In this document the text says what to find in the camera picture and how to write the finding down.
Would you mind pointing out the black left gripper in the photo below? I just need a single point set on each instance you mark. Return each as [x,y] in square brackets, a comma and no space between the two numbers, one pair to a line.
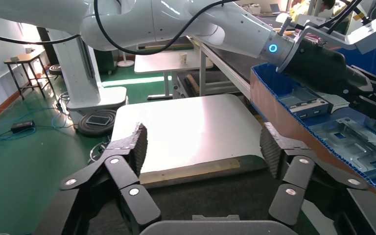
[317,65]

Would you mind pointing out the white pedestal stand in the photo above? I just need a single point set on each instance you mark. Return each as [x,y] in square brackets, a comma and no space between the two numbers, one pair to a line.
[125,63]

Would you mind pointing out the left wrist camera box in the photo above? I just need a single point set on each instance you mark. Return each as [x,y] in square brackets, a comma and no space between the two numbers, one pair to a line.
[373,34]

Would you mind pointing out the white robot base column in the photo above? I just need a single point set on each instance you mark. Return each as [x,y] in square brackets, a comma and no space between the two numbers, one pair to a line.
[77,71]

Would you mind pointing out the white metal table frame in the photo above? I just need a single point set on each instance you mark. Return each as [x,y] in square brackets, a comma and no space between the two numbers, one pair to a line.
[223,69]

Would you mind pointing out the black power adapter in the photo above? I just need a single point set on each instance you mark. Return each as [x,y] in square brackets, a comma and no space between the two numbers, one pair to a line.
[22,126]

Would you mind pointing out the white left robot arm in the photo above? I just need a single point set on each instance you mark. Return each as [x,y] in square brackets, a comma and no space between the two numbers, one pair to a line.
[207,19]

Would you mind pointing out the person in yellow shirt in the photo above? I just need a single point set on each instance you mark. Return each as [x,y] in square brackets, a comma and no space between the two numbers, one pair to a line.
[300,8]

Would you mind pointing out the metal bracket with side wall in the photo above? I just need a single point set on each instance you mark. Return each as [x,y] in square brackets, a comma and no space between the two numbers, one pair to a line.
[308,110]

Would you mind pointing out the blue corrugated box orange outside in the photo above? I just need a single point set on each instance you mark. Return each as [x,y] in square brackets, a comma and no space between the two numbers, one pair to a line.
[272,97]

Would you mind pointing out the small black work mat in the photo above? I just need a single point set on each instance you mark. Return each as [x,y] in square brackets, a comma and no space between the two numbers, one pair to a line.
[214,198]

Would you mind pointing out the black round disc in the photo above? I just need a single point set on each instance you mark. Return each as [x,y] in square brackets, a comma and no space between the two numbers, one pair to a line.
[89,129]

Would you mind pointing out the metal bracket with curved cutout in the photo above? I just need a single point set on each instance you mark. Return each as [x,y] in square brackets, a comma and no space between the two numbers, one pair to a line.
[337,102]

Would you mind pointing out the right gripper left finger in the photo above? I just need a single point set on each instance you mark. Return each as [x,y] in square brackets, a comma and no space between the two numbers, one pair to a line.
[133,191]

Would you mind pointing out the white paper cup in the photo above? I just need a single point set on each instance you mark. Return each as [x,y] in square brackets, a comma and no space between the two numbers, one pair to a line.
[182,58]

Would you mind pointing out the white rounded background table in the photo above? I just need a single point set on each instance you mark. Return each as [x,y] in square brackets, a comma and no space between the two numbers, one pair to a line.
[162,61]

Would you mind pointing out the smartphone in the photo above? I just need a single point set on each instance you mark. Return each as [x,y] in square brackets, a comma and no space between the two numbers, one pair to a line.
[98,120]

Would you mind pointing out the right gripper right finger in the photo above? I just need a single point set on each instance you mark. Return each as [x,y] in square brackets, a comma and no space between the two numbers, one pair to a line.
[291,194]

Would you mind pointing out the stamped sheet metal bracket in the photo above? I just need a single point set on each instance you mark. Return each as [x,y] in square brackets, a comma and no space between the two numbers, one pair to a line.
[347,146]

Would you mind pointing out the brown side table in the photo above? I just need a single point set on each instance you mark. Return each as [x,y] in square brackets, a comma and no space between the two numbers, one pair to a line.
[22,58]

